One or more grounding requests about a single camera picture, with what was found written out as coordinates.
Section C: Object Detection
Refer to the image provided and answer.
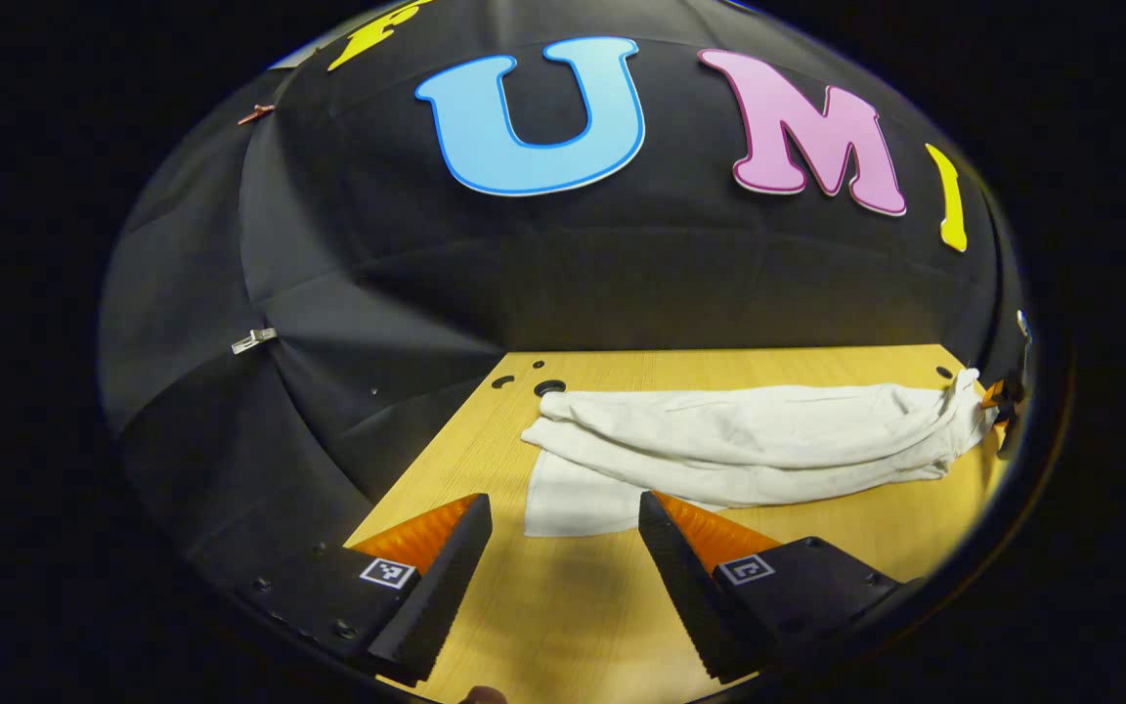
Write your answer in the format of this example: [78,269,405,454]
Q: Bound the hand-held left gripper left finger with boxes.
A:
[236,492,494,687]

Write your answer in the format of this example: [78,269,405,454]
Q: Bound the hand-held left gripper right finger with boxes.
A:
[637,489,916,685]

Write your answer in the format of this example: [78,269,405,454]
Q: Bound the white jeans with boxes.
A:
[521,369,999,539]

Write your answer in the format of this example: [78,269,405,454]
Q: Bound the black backdrop cloth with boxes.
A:
[99,0,1028,588]

